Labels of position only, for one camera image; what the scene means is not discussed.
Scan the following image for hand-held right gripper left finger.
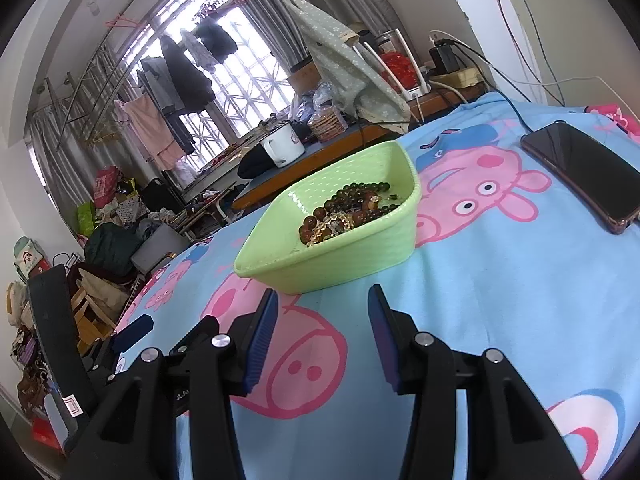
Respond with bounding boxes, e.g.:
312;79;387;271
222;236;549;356
60;289;279;480

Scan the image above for white router with antennas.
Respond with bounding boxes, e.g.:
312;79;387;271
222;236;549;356
357;27;436;103

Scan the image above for cardboard box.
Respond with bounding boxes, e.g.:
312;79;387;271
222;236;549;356
287;62;321;96

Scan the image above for plastic bag of snacks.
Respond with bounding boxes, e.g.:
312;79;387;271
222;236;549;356
307;105;349;143

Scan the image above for window with metal grille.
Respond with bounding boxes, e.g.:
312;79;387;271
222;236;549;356
115;0;321;181

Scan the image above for cartoon printed blue blanket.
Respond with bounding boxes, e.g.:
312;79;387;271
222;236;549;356
112;91;640;480

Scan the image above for grey hanging garment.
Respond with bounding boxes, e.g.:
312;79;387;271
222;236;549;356
137;57;173;111

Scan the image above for dark smartphone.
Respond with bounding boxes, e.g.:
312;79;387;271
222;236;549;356
520;121;640;235

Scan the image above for dark green bag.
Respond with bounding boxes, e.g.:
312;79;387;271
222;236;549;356
85;222;143;276

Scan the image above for red wire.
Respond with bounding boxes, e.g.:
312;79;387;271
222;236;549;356
470;0;522;78

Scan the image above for red shopping bag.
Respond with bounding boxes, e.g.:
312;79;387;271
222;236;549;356
94;167;121;208

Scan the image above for white enamel mug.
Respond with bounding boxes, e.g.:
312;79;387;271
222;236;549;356
261;122;306;168

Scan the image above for green plastic basket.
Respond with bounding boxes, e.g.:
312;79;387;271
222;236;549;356
234;141;422;295

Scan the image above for wooden desk with blue top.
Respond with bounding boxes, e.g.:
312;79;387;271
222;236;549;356
232;87;481;211

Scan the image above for green shopping bag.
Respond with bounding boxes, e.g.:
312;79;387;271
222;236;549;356
76;201;96;236

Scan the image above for black hanging jacket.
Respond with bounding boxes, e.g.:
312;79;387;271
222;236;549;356
160;35;216;116

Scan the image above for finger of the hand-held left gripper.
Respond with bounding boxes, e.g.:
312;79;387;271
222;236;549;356
107;314;155;357
168;316;221;366

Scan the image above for dark hanging shorts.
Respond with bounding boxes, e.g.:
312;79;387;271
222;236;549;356
194;17;238;63

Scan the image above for white cable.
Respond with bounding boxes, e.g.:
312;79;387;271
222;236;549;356
542;76;622;111

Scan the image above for metal drying rack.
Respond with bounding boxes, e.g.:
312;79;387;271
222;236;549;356
35;40;146;151

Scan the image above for pink hanging garment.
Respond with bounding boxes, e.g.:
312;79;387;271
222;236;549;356
114;92;188;171

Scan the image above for black suitcase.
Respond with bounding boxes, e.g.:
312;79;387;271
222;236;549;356
137;177;183;216

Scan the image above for wooden stool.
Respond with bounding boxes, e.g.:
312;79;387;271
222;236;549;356
70;280;118;356

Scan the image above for grey storage box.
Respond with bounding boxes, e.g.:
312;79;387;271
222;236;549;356
131;222;191;276

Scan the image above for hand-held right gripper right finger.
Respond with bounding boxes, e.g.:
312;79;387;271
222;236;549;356
367;284;583;480

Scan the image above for pile of bead jewelry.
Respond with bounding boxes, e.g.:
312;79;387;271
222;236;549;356
299;181;402;248

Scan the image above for red plastic bag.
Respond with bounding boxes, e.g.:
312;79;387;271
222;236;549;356
380;50;418;86

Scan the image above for beige power strip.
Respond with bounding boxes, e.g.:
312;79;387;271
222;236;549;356
430;67;488;92

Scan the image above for black charger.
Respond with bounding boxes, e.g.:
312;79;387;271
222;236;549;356
430;45;461;73

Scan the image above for pink clothes hanger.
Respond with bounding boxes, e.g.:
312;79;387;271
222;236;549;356
106;12;146;31

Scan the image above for floral cloth cover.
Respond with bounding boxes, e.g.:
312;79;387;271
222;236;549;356
279;0;412;136

